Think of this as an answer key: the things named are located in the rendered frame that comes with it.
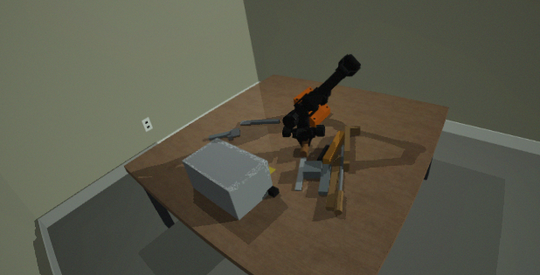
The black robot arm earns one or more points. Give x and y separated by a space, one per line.
348 66

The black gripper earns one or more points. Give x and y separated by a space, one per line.
318 130

